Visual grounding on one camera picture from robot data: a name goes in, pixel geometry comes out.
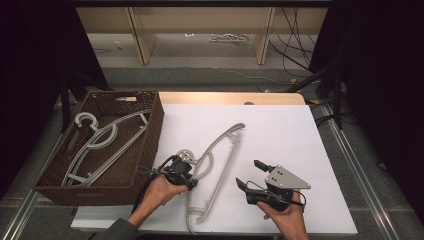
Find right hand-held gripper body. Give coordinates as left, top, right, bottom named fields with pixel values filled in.
left=245, top=165, right=312, bottom=213

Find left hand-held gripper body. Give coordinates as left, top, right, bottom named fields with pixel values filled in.
left=156, top=154, right=194, bottom=188

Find grey plastic clothes hanger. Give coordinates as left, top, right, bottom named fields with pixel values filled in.
left=61, top=111, right=152, bottom=188
left=175, top=122, right=246, bottom=235

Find brown woven basket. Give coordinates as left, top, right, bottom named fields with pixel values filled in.
left=33, top=90, right=165, bottom=206

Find person's left hand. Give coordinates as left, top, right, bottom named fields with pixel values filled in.
left=143, top=175, right=189, bottom=209

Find person's right hand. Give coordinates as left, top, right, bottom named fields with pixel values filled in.
left=256, top=191, right=309, bottom=240

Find white table cover sheet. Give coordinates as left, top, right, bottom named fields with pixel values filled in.
left=71, top=103, right=358, bottom=236

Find black stand legs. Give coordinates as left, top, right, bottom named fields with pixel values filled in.
left=285, top=62, right=345, bottom=130

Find pile of white hangers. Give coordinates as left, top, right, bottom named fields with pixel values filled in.
left=209, top=32, right=250, bottom=45

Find black curtain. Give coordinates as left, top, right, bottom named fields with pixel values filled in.
left=309, top=0, right=424, bottom=214
left=0, top=0, right=112, bottom=198

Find light wooden bench unit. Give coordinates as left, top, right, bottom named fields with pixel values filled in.
left=75, top=6, right=329, bottom=66

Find metal floor rail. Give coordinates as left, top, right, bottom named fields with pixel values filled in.
left=0, top=133, right=65, bottom=240
left=319, top=102, right=403, bottom=240

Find bundle of black floor cables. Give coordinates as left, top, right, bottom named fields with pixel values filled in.
left=269, top=6, right=318, bottom=78

